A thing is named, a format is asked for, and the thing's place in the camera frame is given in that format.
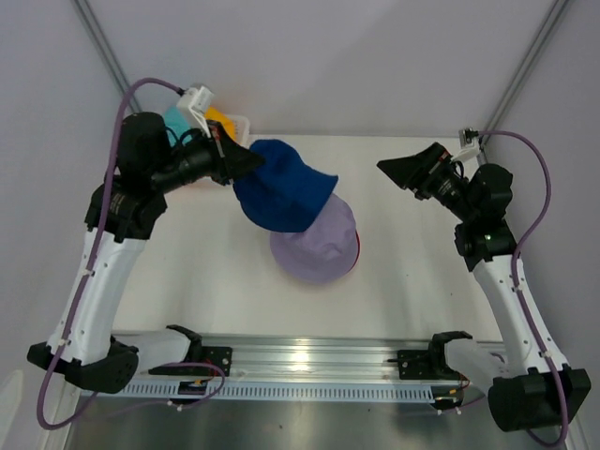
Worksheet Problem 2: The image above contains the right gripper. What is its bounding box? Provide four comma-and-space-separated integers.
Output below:
378, 143, 478, 224

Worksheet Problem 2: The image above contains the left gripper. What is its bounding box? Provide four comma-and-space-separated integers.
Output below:
150, 120, 265, 194

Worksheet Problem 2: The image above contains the blue hat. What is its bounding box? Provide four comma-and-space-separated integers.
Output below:
233, 139, 338, 233

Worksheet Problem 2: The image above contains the teal hat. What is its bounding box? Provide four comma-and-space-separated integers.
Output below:
162, 106, 190, 138

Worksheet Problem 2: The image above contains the red hat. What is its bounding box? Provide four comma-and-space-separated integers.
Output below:
350, 231, 361, 271

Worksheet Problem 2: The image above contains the lavender hat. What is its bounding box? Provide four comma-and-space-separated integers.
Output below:
269, 194, 357, 284

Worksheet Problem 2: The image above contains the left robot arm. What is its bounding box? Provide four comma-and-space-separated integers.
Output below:
27, 112, 265, 394

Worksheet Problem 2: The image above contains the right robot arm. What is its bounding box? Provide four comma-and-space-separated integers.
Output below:
377, 142, 592, 431

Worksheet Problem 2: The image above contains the white plastic basket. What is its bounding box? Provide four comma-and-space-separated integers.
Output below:
229, 114, 250, 147

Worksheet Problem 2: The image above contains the yellow hat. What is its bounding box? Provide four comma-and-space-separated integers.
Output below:
205, 107, 237, 141

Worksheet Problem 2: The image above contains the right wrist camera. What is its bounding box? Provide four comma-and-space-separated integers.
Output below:
452, 127, 480, 163

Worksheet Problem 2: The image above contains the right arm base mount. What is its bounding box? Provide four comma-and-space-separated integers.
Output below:
387, 350, 460, 382

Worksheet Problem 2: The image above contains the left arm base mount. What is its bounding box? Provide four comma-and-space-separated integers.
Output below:
148, 346, 233, 378

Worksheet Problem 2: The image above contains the aluminium mounting rail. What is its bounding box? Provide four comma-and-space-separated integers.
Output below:
202, 334, 428, 384

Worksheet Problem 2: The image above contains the left corner frame profile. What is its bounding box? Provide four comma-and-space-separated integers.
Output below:
69, 0, 130, 96

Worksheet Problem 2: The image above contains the corner frame profile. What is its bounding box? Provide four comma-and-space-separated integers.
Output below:
485, 0, 576, 128
69, 0, 130, 96

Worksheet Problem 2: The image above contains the right corner frame profile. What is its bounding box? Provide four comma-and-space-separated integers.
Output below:
485, 0, 576, 128

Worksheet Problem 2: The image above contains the white slotted cable duct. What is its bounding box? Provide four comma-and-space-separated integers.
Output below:
79, 380, 463, 403

